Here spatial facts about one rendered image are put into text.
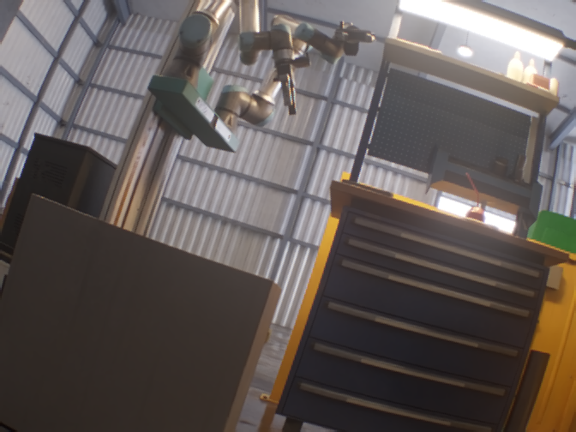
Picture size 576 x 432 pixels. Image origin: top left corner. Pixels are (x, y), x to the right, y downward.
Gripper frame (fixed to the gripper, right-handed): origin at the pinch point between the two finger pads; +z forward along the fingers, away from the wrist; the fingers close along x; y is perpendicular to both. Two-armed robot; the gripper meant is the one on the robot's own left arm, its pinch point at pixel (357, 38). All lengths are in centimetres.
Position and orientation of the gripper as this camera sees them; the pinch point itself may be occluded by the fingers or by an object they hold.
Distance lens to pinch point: 201.0
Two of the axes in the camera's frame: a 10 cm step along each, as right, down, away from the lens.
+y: 0.3, -9.2, -3.9
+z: 0.3, 3.9, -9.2
